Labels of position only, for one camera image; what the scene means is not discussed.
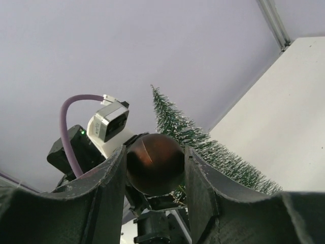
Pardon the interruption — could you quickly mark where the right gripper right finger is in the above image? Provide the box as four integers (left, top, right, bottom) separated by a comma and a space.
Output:
185, 147, 324, 243

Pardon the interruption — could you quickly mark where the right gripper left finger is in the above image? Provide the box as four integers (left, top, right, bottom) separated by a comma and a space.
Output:
1, 146, 126, 243

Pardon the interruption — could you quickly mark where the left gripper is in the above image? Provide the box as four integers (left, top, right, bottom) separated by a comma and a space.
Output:
46, 124, 188, 244

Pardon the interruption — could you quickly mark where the dark brown bauble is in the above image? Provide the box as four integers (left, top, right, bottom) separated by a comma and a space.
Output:
127, 134, 184, 196

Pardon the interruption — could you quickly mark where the small green christmas tree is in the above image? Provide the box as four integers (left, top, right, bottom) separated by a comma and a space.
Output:
151, 85, 282, 195

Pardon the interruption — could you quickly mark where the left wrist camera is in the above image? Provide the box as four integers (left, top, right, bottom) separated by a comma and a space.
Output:
86, 95, 135, 159

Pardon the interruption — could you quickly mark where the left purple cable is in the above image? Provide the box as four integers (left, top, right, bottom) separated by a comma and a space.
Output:
59, 94, 104, 178

